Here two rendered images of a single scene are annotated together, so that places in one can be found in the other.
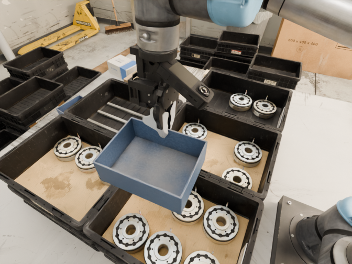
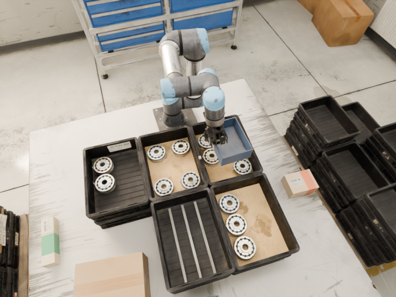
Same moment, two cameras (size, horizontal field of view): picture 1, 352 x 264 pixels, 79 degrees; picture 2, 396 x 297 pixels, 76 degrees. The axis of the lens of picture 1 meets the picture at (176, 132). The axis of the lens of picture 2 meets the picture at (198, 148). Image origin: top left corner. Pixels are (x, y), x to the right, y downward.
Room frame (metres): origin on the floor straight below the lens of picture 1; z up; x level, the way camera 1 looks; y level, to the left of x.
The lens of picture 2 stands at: (0.86, 0.44, 2.11)
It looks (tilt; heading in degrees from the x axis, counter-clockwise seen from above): 58 degrees down; 226
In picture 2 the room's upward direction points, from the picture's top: straight up
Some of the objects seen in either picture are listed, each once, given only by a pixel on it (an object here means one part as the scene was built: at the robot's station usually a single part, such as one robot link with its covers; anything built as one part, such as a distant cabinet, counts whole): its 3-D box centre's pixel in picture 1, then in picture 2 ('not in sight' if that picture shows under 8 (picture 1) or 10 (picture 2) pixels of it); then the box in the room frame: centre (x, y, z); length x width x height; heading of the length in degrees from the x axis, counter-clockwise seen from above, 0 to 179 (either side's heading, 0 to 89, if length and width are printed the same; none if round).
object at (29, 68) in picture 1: (45, 80); not in sight; (1.78, 1.25, 0.37); 0.40 x 0.30 x 0.45; 156
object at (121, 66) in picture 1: (124, 68); not in sight; (1.33, 0.35, 0.75); 0.20 x 0.12 x 0.09; 51
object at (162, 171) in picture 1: (153, 161); (228, 140); (0.29, 0.05, 1.10); 0.20 x 0.15 x 0.07; 66
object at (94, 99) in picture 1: (127, 118); (190, 237); (0.69, 0.21, 0.87); 0.40 x 0.30 x 0.11; 62
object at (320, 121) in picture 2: not in sight; (317, 134); (-0.71, 0.24, 0.37); 0.40 x 0.30 x 0.45; 65
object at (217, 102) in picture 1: (237, 106); (116, 178); (0.77, -0.28, 0.87); 0.40 x 0.30 x 0.11; 62
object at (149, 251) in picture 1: (163, 250); not in sight; (0.17, 0.03, 0.86); 0.10 x 0.10 x 0.01
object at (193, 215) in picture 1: (187, 205); (211, 156); (0.30, -0.04, 0.86); 0.10 x 0.10 x 0.01
